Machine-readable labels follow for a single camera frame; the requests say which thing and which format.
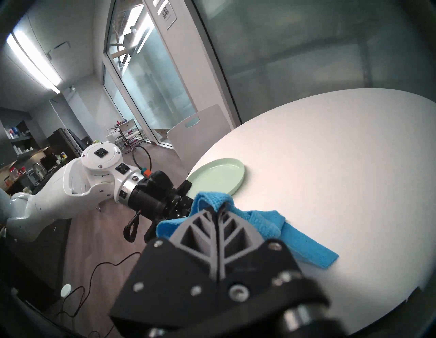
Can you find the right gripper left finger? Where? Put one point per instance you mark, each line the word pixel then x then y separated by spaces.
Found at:
pixel 170 279

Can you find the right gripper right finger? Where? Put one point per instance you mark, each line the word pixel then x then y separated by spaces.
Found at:
pixel 259 272

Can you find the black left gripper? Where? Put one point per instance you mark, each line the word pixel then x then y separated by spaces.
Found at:
pixel 153 204

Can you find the blue microfibre napkin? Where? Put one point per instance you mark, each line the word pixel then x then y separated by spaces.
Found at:
pixel 299 243

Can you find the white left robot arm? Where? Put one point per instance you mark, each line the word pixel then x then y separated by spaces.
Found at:
pixel 68 190

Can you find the pale green plate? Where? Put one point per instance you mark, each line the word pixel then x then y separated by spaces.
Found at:
pixel 218 175

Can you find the white utility cart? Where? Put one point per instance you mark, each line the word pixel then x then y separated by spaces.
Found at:
pixel 126 134

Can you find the white chair with metal legs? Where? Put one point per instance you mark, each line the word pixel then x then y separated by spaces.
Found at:
pixel 204 133

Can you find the white floor disc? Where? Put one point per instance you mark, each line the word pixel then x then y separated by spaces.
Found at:
pixel 65 289

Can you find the dark kitchen cabinet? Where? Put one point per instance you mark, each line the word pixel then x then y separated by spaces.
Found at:
pixel 64 143

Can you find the white QR code sign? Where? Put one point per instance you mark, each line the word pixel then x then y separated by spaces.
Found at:
pixel 167 13

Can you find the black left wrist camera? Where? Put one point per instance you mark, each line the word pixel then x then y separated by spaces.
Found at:
pixel 160 180

